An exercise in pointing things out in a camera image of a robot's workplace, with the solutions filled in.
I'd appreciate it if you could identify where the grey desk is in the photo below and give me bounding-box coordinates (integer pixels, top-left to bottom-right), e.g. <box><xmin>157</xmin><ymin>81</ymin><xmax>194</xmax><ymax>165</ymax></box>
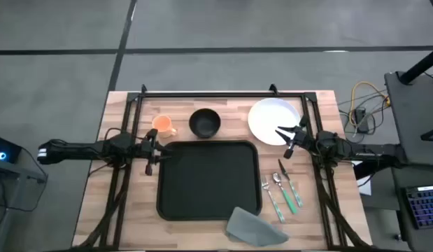
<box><xmin>390</xmin><ymin>162</ymin><xmax>433</xmax><ymax>252</ymax></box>

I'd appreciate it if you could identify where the black plastic tray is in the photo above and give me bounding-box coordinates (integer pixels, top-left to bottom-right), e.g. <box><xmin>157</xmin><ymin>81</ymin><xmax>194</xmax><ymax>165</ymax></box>
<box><xmin>155</xmin><ymin>139</ymin><xmax>263</xmax><ymax>222</ymax></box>

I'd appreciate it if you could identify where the dark grey side table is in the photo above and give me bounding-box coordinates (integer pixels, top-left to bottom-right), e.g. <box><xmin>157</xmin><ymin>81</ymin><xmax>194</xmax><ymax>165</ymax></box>
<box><xmin>383</xmin><ymin>71</ymin><xmax>433</xmax><ymax>167</ymax></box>

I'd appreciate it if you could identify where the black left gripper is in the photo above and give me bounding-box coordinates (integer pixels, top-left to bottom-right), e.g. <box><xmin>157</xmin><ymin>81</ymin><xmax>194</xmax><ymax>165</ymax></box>
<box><xmin>141</xmin><ymin>128</ymin><xmax>173</xmax><ymax>176</ymax></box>

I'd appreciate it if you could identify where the black stand beam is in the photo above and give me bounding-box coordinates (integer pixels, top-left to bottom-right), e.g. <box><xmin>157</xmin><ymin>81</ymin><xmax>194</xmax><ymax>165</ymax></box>
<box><xmin>352</xmin><ymin>159</ymin><xmax>380</xmax><ymax>181</ymax></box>

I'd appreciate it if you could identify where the fork with patterned handle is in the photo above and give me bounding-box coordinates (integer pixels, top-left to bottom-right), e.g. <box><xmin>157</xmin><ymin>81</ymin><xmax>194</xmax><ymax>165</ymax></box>
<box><xmin>260</xmin><ymin>174</ymin><xmax>286</xmax><ymax>224</ymax></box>

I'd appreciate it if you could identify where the grey metal stand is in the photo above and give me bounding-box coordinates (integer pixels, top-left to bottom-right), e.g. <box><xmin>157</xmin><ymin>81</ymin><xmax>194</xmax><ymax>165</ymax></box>
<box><xmin>0</xmin><ymin>146</ymin><xmax>49</xmax><ymax>252</ymax></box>

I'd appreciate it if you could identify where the orange mug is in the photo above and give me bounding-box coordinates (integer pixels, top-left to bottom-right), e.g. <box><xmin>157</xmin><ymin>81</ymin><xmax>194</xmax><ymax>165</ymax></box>
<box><xmin>151</xmin><ymin>114</ymin><xmax>178</xmax><ymax>139</ymax></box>

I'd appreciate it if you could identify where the yellow cable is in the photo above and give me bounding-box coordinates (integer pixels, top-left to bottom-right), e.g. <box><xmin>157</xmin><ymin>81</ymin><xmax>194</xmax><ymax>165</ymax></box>
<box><xmin>348</xmin><ymin>80</ymin><xmax>391</xmax><ymax>129</ymax></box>

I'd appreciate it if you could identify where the spoon with green handle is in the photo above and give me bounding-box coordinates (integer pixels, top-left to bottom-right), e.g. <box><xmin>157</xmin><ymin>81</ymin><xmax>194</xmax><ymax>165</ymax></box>
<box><xmin>271</xmin><ymin>171</ymin><xmax>299</xmax><ymax>215</ymax></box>

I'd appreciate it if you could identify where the black power adapter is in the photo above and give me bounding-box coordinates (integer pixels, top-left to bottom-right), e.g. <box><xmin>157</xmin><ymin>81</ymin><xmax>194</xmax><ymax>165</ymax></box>
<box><xmin>354</xmin><ymin>107</ymin><xmax>369</xmax><ymax>134</ymax></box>

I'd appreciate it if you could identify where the black sleeved cable bundle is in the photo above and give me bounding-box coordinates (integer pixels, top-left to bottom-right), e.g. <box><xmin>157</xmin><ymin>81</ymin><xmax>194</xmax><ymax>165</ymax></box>
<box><xmin>319</xmin><ymin>188</ymin><xmax>373</xmax><ymax>251</ymax></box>
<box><xmin>78</xmin><ymin>164</ymin><xmax>129</xmax><ymax>250</ymax></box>

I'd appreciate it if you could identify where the black computer with blue light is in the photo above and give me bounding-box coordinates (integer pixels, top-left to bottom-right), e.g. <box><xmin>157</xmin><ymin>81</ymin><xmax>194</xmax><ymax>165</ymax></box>
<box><xmin>0</xmin><ymin>134</ymin><xmax>23</xmax><ymax>165</ymax></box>

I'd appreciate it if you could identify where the black cable tangle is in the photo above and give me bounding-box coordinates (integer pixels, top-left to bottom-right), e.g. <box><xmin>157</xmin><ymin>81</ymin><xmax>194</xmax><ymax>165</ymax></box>
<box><xmin>338</xmin><ymin>89</ymin><xmax>390</xmax><ymax>138</ymax></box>

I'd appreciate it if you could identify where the backlit black keyboard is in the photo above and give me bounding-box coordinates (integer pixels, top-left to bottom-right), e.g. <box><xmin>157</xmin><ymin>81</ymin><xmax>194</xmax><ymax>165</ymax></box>
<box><xmin>401</xmin><ymin>184</ymin><xmax>433</xmax><ymax>230</ymax></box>

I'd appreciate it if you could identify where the white plate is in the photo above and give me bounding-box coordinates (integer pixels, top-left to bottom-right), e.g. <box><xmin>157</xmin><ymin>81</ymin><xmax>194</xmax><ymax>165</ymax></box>
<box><xmin>247</xmin><ymin>97</ymin><xmax>302</xmax><ymax>146</ymax></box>

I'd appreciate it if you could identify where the black bowl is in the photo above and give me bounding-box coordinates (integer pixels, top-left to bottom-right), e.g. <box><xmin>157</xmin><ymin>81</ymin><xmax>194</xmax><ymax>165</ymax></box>
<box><xmin>188</xmin><ymin>108</ymin><xmax>222</xmax><ymax>139</ymax></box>

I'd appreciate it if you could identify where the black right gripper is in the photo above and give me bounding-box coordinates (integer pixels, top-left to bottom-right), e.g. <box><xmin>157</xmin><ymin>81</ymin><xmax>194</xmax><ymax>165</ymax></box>
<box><xmin>274</xmin><ymin>114</ymin><xmax>310</xmax><ymax>160</ymax></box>

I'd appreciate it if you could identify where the knife with patterned handle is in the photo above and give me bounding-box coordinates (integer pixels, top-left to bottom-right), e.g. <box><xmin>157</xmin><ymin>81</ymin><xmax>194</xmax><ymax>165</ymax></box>
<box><xmin>277</xmin><ymin>158</ymin><xmax>304</xmax><ymax>209</ymax></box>

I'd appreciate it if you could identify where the white paper sheet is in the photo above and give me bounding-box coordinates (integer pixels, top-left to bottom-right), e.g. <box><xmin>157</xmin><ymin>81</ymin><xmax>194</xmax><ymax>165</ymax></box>
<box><xmin>350</xmin><ymin>159</ymin><xmax>373</xmax><ymax>196</ymax></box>

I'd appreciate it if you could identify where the grey cloth napkin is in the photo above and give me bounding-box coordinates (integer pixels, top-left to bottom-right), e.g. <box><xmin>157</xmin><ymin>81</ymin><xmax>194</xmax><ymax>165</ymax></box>
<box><xmin>225</xmin><ymin>206</ymin><xmax>290</xmax><ymax>247</ymax></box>

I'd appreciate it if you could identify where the black pole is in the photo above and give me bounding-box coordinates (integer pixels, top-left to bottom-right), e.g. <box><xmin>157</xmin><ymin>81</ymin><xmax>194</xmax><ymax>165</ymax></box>
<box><xmin>397</xmin><ymin>47</ymin><xmax>433</xmax><ymax>85</ymax></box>

